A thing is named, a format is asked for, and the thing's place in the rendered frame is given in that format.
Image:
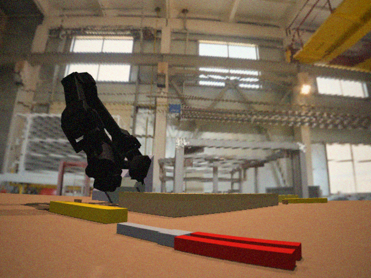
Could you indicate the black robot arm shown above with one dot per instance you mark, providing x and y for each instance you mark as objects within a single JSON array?
[{"x": 85, "y": 115}]

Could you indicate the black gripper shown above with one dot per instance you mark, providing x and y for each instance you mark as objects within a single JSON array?
[{"x": 138, "y": 167}]

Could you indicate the light orange panel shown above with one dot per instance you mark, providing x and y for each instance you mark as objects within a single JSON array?
[{"x": 184, "y": 204}]

